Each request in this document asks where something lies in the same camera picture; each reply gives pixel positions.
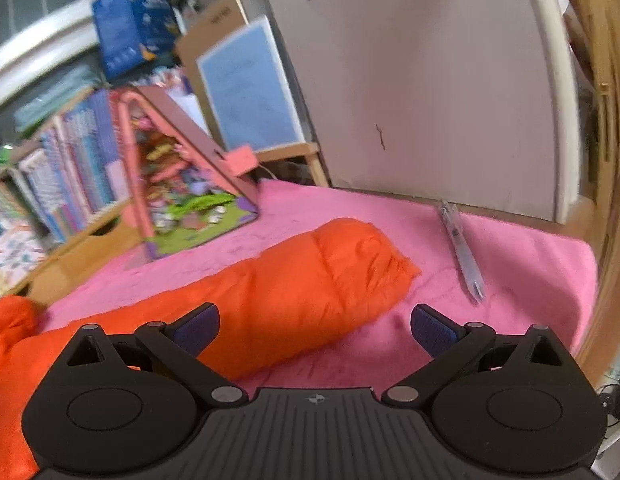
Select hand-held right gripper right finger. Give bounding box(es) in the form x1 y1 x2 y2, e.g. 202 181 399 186
382 303 578 408

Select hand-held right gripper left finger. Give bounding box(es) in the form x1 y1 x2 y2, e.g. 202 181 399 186
54 303 248 408

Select orange puffer jacket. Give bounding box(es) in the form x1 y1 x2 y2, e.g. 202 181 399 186
0 217 421 480

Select clear ballpoint pen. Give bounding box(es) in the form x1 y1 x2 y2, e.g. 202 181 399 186
438 200 486 304

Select wooden drawer organizer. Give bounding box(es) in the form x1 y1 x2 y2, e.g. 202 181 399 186
27 200 143 306

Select pink triangular toy house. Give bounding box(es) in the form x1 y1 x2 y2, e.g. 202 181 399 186
112 85 261 261

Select white box with colourful print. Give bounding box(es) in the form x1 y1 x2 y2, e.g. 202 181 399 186
0 227 46 293

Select wooden rack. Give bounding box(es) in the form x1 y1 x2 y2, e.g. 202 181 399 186
250 142 331 188

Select row of pastel spine books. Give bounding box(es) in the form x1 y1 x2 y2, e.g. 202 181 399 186
0 87 133 246

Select wooden door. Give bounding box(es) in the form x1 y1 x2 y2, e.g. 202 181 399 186
550 0 620 373

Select blue framed board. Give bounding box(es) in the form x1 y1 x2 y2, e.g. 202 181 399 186
196 15 307 153

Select stack of teal books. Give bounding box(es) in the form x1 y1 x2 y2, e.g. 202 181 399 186
14 64 99 133

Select brown cardboard box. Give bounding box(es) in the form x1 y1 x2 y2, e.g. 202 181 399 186
175 0 251 136

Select blue printed carton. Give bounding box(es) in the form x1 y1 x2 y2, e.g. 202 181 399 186
92 0 183 81

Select white door frame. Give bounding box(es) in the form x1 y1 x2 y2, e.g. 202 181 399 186
515 0 582 224

